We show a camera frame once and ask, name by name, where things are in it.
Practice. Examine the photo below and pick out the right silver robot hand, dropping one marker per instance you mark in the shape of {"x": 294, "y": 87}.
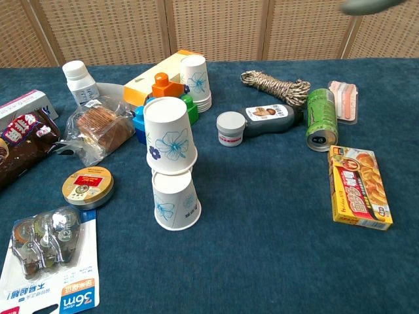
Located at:
{"x": 370, "y": 6}

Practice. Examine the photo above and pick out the pink cutlery blister pack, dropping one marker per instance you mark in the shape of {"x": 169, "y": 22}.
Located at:
{"x": 345, "y": 101}

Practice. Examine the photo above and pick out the green drink can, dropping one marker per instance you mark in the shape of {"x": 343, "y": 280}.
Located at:
{"x": 322, "y": 117}

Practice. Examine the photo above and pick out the woven bamboo folding screen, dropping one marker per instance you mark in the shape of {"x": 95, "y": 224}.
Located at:
{"x": 229, "y": 29}

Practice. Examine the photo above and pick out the dark grey sauce bottle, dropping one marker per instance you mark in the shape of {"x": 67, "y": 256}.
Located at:
{"x": 268, "y": 121}

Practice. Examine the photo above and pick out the yellow curry box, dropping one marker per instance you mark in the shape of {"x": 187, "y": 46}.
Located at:
{"x": 360, "y": 189}

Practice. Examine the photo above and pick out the green toy building block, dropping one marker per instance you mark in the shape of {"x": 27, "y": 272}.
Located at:
{"x": 193, "y": 112}

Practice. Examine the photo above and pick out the orange toy building block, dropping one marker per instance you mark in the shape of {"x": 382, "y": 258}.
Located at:
{"x": 165, "y": 86}

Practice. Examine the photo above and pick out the long white orange box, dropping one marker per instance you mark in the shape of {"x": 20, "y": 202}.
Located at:
{"x": 144, "y": 85}

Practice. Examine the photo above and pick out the light blue toy block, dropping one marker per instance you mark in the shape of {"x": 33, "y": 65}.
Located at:
{"x": 139, "y": 116}

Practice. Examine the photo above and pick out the bread in clear bag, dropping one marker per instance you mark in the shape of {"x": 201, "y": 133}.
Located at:
{"x": 98, "y": 127}

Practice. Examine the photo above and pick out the white plastic pill bottle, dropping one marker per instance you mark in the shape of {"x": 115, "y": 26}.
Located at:
{"x": 80, "y": 81}

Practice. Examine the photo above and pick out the round gold tin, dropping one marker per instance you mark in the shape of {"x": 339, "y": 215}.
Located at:
{"x": 87, "y": 188}

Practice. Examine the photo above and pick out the white and purple carton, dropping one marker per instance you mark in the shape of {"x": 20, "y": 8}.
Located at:
{"x": 23, "y": 104}

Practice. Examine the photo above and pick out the brown chocolate snack bag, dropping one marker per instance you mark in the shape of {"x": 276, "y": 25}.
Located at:
{"x": 23, "y": 144}

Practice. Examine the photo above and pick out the correction tape blister pack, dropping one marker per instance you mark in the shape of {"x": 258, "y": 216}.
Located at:
{"x": 49, "y": 261}

